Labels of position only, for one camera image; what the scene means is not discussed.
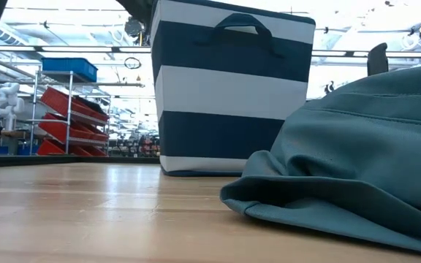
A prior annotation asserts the metal rack with red trays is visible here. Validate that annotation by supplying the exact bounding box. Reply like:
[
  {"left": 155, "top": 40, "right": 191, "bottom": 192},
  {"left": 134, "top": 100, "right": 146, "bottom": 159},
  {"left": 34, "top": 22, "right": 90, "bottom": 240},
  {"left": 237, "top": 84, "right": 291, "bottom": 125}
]
[{"left": 26, "top": 69, "right": 112, "bottom": 157}]

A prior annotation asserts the green sweatshirt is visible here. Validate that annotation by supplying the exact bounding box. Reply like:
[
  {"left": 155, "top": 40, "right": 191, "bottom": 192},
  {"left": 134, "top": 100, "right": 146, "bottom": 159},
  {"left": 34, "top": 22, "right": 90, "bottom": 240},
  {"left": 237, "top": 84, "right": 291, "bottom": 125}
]
[{"left": 219, "top": 61, "right": 421, "bottom": 256}]

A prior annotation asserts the black hanging ring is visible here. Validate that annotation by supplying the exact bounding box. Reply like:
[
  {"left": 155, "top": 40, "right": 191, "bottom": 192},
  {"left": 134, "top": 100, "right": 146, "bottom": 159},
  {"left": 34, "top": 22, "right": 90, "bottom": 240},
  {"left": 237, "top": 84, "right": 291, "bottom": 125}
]
[{"left": 124, "top": 56, "right": 143, "bottom": 70}]

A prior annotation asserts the navy white striped fabric bin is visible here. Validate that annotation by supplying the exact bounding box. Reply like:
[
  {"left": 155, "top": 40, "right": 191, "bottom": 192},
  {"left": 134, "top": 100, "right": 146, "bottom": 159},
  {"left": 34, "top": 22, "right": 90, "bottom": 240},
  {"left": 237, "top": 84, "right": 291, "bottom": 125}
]
[{"left": 149, "top": 0, "right": 317, "bottom": 178}]

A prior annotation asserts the wooden workbench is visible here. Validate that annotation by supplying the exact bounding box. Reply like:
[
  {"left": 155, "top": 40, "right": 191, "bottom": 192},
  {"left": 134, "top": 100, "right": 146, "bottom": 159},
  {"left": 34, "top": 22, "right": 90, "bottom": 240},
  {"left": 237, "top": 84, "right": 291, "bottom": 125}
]
[{"left": 0, "top": 128, "right": 28, "bottom": 155}]

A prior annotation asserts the black aluminium table frame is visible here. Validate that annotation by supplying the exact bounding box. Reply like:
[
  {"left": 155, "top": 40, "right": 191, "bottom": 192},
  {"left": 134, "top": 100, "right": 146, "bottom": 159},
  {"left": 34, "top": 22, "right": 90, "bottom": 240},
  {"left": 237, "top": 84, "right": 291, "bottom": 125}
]
[{"left": 0, "top": 154, "right": 161, "bottom": 169}]

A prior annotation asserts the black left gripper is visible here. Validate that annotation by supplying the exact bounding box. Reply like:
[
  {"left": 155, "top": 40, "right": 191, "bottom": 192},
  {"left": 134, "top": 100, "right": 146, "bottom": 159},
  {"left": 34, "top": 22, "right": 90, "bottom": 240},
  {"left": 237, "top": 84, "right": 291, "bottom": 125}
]
[{"left": 116, "top": 0, "right": 157, "bottom": 27}]

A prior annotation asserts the blue plastic crate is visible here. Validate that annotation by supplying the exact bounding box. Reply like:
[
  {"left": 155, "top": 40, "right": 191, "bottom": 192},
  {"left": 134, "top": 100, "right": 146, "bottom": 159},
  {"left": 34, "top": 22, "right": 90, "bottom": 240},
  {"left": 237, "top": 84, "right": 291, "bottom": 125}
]
[{"left": 41, "top": 56, "right": 99, "bottom": 83}]

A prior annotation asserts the grey overhead rail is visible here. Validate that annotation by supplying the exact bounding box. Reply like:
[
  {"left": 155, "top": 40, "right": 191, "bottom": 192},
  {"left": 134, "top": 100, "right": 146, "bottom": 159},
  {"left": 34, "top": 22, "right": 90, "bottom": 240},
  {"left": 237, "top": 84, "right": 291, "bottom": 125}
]
[{"left": 0, "top": 44, "right": 421, "bottom": 58}]

